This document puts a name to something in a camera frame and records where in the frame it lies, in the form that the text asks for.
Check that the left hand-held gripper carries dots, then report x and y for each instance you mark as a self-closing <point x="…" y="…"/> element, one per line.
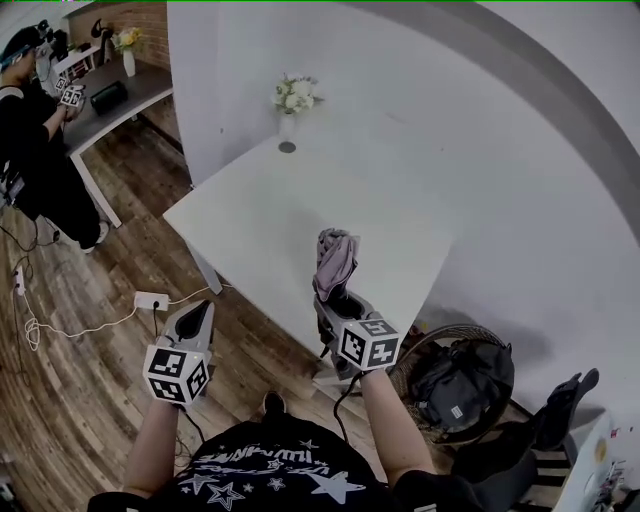
<point x="172" y="370"/>

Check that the black rectangular box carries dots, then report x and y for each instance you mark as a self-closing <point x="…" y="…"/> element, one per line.
<point x="108" y="97"/>

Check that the person's right forearm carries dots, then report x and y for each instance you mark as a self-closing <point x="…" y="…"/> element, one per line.
<point x="395" y="425"/>

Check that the black star print shirt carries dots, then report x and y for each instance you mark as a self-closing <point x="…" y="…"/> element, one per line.
<point x="280" y="470"/>

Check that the person's black shoe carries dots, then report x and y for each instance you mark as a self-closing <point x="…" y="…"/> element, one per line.
<point x="273" y="402"/>

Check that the yellow flower bouquet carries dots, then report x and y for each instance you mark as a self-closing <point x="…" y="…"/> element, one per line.
<point x="127" y="39"/>

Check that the wicker basket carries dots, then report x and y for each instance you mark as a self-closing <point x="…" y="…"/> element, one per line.
<point x="405" y="375"/>

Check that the black backpack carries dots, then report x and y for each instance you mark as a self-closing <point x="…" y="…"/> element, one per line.
<point x="462" y="385"/>

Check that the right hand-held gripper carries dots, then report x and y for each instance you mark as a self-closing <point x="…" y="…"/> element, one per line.
<point x="367" y="345"/>

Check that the black desk lamp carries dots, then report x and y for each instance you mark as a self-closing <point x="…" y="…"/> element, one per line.
<point x="103" y="40"/>

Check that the white desktop shelf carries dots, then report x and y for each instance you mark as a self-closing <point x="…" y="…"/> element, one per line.
<point x="80" y="61"/>

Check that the pinkish grey umbrella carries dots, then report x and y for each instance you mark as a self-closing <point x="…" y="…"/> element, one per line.
<point x="334" y="265"/>

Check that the grey desk with white legs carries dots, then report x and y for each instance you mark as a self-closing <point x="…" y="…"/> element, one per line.
<point x="125" y="95"/>

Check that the person's left forearm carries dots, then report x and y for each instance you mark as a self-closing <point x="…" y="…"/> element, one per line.
<point x="155" y="445"/>

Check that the small white vase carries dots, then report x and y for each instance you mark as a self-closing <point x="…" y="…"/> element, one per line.
<point x="287" y="126"/>

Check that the white flower bouquet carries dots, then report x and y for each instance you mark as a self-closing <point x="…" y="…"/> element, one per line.
<point x="296" y="94"/>

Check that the tall white vase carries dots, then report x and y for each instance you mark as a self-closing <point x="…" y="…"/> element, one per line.
<point x="129" y="64"/>

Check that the white power strip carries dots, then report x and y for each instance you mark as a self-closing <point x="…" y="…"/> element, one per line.
<point x="151" y="300"/>

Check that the cluttered white side table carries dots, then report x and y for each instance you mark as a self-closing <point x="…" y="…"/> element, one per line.
<point x="595" y="465"/>

